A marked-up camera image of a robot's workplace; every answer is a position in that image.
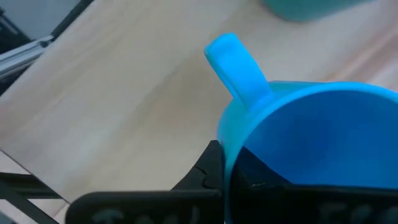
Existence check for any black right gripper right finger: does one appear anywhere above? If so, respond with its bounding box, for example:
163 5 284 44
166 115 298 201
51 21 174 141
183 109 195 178
231 146 292 188

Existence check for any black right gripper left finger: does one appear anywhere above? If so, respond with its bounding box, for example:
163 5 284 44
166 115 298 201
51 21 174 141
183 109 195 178
171 139 226 192

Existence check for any blue plastic cup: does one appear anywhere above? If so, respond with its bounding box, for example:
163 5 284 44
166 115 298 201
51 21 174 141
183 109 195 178
203 32 398 224

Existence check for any teal enamel mug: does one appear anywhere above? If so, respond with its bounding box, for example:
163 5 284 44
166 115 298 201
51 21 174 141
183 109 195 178
260 0 376 23

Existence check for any wooden shelf with black leg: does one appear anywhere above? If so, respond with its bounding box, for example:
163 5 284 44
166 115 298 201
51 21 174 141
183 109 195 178
0 0 398 203

